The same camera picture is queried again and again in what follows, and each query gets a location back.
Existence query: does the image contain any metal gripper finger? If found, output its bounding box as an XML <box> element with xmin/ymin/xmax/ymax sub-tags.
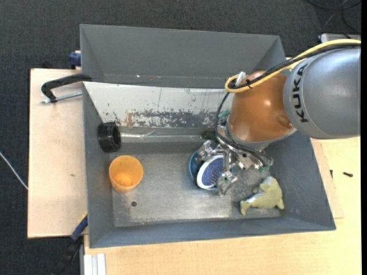
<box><xmin>216</xmin><ymin>167</ymin><xmax>239</xmax><ymax>198</ymax></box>
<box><xmin>196</xmin><ymin>141</ymin><xmax>217</xmax><ymax>162</ymax></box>

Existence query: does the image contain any blue and white round brush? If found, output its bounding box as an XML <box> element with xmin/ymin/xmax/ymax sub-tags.
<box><xmin>188</xmin><ymin>150</ymin><xmax>230</xmax><ymax>191</ymax></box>

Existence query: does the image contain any yellow-green toy animal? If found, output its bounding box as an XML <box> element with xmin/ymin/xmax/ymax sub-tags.
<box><xmin>239</xmin><ymin>176</ymin><xmax>285</xmax><ymax>216</ymax></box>

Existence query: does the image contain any grey metal bin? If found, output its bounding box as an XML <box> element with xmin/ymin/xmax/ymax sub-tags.
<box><xmin>79</xmin><ymin>23</ymin><xmax>337</xmax><ymax>249</ymax></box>

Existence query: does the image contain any orange plastic cup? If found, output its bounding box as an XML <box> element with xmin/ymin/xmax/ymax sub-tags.
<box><xmin>108</xmin><ymin>155</ymin><xmax>144</xmax><ymax>194</ymax></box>

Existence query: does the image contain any pale wood flat board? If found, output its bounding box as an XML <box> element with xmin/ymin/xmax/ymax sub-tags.
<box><xmin>27</xmin><ymin>68</ymin><xmax>88</xmax><ymax>239</ymax></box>

